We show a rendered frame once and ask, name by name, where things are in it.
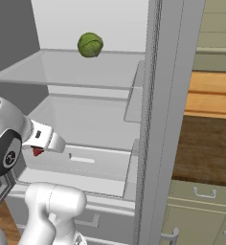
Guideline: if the olive cupboard drawer front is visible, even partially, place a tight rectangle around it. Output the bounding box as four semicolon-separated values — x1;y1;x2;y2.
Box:
168;179;226;209

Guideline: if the white fridge crisper drawer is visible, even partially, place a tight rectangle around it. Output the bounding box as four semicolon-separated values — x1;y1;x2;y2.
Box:
22;143;132;184

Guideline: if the silver drawer handle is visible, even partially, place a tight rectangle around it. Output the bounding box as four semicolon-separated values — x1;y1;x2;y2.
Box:
192;186;217;200

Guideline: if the grey fridge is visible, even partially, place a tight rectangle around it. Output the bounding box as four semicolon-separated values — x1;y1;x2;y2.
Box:
0;0;151;245

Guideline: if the clear fridge door bin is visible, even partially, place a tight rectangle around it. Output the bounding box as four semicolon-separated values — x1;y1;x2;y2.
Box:
123;139;142;202
123;60;147;124

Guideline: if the olive wall cupboard run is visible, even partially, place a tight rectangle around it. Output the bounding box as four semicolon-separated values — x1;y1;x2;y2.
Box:
192;0;226;73

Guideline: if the grey freezer drawer handle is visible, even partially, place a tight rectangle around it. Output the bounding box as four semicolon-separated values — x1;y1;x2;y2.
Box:
74;212;101;229

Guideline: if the olive cupboard door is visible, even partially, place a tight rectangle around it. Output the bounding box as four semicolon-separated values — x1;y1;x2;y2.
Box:
161;204;226;245

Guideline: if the red strawberry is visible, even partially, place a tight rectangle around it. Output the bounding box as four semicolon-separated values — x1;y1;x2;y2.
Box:
32;146;44;158

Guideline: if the glass fridge shelf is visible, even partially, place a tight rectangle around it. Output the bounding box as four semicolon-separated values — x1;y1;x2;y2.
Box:
26;95;142;152
0;48;147;91

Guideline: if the grey fridge door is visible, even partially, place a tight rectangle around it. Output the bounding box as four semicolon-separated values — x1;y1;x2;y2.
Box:
135;0;207;245

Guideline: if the grey fridge freezer drawer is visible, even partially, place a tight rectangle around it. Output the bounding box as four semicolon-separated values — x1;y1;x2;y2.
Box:
4;190;137;245

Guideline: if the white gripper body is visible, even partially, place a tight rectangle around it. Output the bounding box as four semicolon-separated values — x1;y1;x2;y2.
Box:
44;130;68;153

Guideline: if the green cabbage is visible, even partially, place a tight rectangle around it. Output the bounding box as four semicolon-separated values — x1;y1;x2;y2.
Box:
77;32;104;58

